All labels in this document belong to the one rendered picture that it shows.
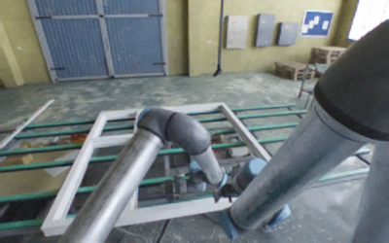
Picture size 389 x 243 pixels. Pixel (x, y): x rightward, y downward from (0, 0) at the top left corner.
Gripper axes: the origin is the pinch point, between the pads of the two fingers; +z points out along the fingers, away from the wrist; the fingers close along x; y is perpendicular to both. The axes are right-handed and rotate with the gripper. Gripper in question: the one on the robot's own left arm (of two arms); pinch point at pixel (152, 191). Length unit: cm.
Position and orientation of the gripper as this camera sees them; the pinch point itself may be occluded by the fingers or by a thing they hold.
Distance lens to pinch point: 132.7
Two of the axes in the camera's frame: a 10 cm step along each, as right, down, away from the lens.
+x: -1.9, -4.6, 8.7
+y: 0.0, 8.8, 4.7
